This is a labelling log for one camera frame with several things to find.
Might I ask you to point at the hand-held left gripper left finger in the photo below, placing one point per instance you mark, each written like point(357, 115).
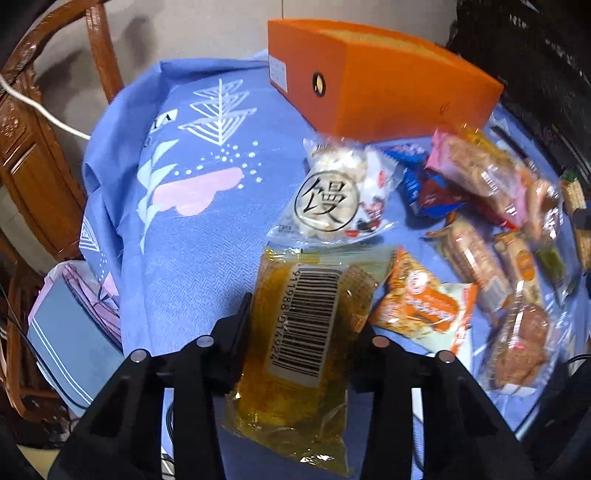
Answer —
point(235, 332)

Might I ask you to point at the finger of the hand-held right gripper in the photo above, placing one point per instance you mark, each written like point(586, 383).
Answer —
point(584, 240)

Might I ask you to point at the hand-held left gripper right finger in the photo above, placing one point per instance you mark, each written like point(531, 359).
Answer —
point(369, 360)

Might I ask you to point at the yellow snack packet with barcode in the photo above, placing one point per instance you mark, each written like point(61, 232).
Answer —
point(304, 318)

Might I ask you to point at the orange white snack packet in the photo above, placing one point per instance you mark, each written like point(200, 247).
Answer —
point(415, 300)

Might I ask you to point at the red pink cracker packet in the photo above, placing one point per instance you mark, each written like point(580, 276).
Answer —
point(475, 170)

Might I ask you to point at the orange box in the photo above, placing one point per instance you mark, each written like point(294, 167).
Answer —
point(378, 83)

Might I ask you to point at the green topped cracker packet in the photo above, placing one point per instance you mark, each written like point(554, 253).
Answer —
point(575, 191)

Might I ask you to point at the clear brown biscuit packet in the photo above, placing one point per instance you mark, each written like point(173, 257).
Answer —
point(545, 207)

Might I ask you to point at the orange label biscuit packet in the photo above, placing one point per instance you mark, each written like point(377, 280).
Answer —
point(519, 263)

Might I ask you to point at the blue printed tablecloth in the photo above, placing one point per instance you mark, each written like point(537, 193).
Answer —
point(207, 258)

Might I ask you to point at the clear long cracker packet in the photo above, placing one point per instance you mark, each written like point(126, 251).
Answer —
point(471, 258)

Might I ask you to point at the clear brown cake packet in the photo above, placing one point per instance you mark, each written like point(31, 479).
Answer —
point(519, 350)

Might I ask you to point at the small yellow snack packet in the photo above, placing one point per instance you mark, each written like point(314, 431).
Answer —
point(478, 134)

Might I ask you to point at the blue red snack packet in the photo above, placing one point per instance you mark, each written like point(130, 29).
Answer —
point(429, 196)

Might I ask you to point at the clear bag of white puffs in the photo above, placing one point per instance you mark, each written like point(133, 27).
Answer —
point(328, 198)

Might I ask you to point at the folded blue pink cloth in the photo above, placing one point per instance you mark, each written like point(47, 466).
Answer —
point(69, 332)

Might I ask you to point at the carved wooden chair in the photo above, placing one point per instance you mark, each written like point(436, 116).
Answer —
point(37, 184)

